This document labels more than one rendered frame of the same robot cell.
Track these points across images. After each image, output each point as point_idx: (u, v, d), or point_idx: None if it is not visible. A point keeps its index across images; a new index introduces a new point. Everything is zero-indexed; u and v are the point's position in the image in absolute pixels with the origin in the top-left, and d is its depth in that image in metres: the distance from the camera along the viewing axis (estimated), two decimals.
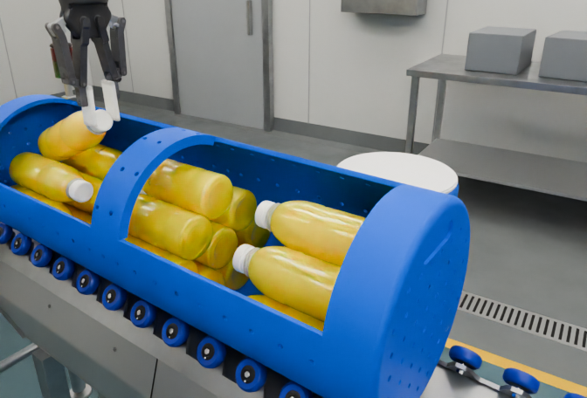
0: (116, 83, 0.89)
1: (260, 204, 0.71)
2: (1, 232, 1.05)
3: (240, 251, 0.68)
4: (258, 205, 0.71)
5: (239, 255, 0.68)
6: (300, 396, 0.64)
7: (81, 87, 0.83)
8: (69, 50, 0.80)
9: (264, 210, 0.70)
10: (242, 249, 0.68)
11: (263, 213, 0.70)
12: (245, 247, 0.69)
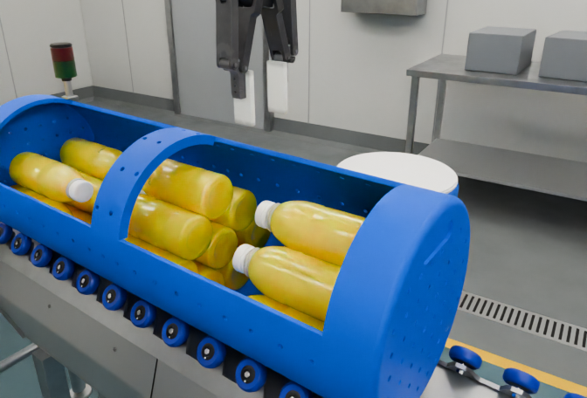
0: (286, 65, 0.69)
1: (260, 204, 0.71)
2: (1, 232, 1.05)
3: (240, 251, 0.68)
4: (258, 205, 0.71)
5: (239, 255, 0.68)
6: (300, 396, 0.64)
7: (241, 72, 0.61)
8: (238, 20, 0.58)
9: (264, 210, 0.70)
10: (242, 249, 0.68)
11: (263, 213, 0.70)
12: (245, 247, 0.69)
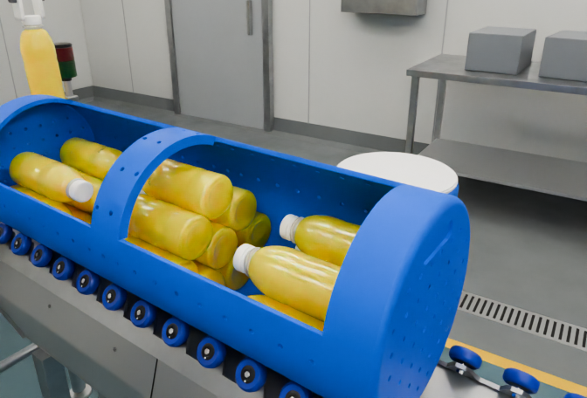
0: None
1: (31, 17, 1.08)
2: (1, 232, 1.05)
3: (241, 251, 0.68)
4: (30, 17, 1.08)
5: (240, 255, 0.68)
6: (300, 396, 0.64)
7: None
8: None
9: (29, 23, 1.09)
10: (243, 249, 0.68)
11: (27, 23, 1.09)
12: (245, 247, 0.69)
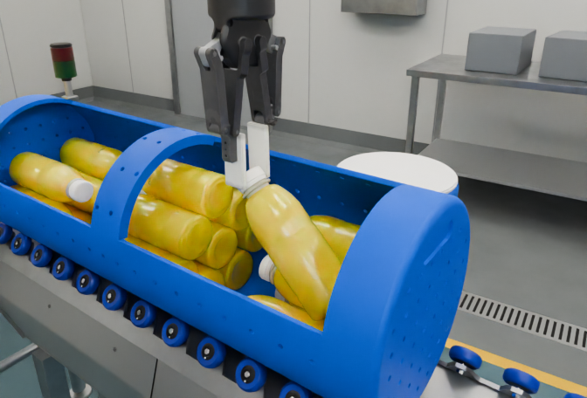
0: (267, 126, 0.64)
1: None
2: (1, 232, 1.05)
3: (252, 175, 0.62)
4: None
5: (249, 179, 0.62)
6: (300, 396, 0.64)
7: (231, 136, 0.59)
8: (224, 85, 0.55)
9: None
10: (254, 174, 0.63)
11: None
12: (258, 173, 0.63)
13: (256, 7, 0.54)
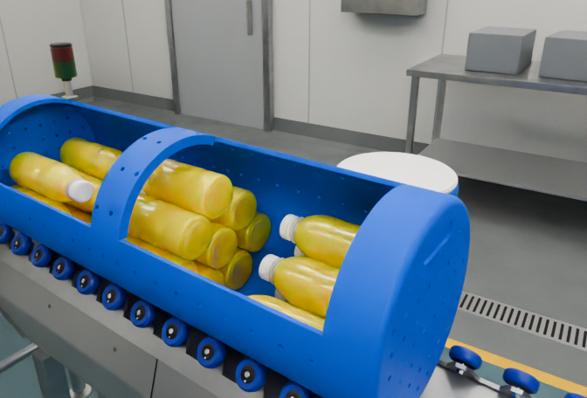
0: None
1: None
2: (1, 232, 1.05)
3: None
4: None
5: None
6: (300, 396, 0.64)
7: None
8: None
9: None
10: None
11: None
12: None
13: None
